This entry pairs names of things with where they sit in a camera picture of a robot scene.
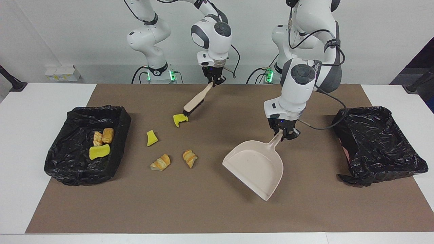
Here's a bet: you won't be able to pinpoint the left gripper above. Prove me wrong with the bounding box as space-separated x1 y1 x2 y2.
269 118 301 141

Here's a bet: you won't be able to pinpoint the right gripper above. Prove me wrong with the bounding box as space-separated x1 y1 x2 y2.
202 66 227 86

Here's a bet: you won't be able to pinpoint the beige hand brush black bristles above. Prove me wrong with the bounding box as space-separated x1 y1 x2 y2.
182 82 215 122

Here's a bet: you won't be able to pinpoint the beige plastic dustpan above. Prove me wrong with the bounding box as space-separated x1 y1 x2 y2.
222 130 284 202

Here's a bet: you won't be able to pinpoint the black bag lined bin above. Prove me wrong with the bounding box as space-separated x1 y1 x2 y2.
44 105 132 186
331 106 429 187

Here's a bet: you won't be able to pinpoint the yellow sponge piece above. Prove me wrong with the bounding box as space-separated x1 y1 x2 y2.
173 114 189 128
146 130 159 147
88 144 111 161

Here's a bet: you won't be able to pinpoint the black stand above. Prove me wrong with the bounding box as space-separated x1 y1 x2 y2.
0 65 28 92
402 66 434 95

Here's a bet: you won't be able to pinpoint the black cable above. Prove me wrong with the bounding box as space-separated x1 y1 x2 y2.
245 67 270 85
131 65 150 84
223 43 241 79
298 85 347 131
287 0 346 67

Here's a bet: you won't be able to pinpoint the white wall socket box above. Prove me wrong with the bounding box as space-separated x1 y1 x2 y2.
44 65 82 82

